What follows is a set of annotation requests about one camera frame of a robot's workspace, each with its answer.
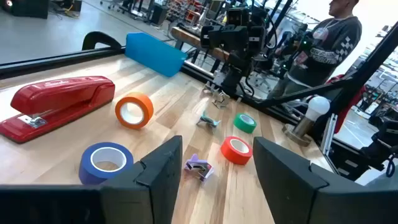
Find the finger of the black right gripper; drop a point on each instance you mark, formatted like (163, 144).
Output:
(207, 36)
(257, 38)

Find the background wooden workbench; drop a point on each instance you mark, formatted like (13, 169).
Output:
(189, 39)

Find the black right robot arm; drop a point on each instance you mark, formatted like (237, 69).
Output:
(233, 74)

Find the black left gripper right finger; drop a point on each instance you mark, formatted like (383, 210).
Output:
(295, 193)

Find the blue tape roll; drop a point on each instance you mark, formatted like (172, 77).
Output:
(90, 169)

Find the dark grey staple remover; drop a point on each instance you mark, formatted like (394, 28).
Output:
(220, 100)

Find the red tape roll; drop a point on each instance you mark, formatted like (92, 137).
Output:
(230, 155)

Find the light blue staple remover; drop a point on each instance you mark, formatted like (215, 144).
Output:
(207, 121)

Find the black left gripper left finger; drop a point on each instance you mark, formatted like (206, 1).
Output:
(149, 193)

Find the green tape roll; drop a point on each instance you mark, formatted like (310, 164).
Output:
(241, 125)

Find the background black robot arm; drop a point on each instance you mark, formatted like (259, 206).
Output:
(293, 46)

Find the orange tape roll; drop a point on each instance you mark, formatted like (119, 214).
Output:
(143, 105)

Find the brass lamp with white bulb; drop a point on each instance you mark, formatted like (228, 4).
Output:
(315, 107)

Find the red stapler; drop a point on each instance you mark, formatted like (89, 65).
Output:
(59, 99)

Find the black speaker box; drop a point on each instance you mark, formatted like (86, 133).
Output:
(29, 8)

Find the blue plastic bin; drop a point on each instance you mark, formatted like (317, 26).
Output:
(152, 54)

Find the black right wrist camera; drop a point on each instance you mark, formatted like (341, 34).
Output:
(237, 17)

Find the standing person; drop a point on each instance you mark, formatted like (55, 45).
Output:
(329, 53)

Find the red chair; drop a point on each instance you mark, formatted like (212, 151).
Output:
(349, 109)

